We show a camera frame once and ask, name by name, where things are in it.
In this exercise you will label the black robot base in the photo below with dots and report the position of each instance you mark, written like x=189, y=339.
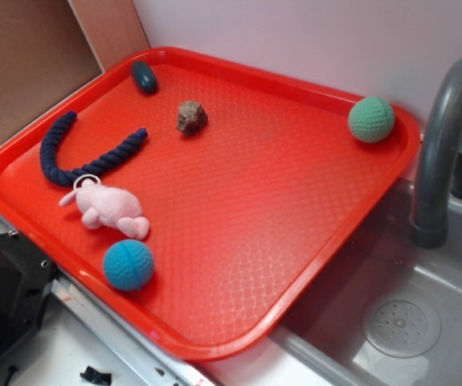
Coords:
x=26, y=273

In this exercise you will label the red plastic tray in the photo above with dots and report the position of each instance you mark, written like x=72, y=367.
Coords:
x=244, y=213

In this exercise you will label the brown rock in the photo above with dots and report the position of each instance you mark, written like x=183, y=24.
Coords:
x=191, y=117

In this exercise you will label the blue textured ball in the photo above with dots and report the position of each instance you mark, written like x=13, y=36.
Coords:
x=128, y=265

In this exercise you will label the pink plush toy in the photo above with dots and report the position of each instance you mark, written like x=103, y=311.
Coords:
x=104, y=206

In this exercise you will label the dark teal oval object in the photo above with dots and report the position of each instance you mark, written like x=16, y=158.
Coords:
x=144, y=77

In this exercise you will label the green textured ball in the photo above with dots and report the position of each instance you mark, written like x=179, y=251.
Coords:
x=371, y=120

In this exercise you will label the grey sink basin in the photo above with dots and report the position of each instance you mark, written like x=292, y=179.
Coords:
x=384, y=311

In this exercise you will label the small black clip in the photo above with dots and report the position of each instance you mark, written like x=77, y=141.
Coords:
x=95, y=377

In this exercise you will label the grey faucet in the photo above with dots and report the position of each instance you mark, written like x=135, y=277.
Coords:
x=439, y=172

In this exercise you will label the brown cardboard panel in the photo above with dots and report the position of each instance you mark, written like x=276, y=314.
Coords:
x=50, y=49

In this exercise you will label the aluminium rail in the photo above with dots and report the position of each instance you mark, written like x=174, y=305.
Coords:
x=77, y=332

